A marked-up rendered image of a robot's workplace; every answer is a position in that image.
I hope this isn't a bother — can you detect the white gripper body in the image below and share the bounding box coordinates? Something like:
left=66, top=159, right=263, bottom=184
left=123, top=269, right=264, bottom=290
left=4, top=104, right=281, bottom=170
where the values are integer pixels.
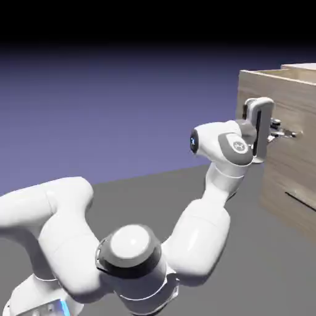
left=252, top=97, right=275, bottom=164

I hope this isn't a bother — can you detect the silver metal drawer handle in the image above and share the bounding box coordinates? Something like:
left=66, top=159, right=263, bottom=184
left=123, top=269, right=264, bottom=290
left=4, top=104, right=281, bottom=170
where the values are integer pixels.
left=277, top=127, right=304, bottom=139

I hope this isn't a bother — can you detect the light wood drawer front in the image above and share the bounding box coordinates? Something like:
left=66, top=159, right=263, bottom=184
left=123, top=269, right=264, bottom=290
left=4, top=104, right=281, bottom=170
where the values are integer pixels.
left=235, top=69, right=316, bottom=211
left=258, top=191, right=316, bottom=246

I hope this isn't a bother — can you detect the light wood cabinet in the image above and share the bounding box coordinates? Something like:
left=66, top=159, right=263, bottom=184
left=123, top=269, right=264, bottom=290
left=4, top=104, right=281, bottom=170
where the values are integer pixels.
left=234, top=62, right=316, bottom=246

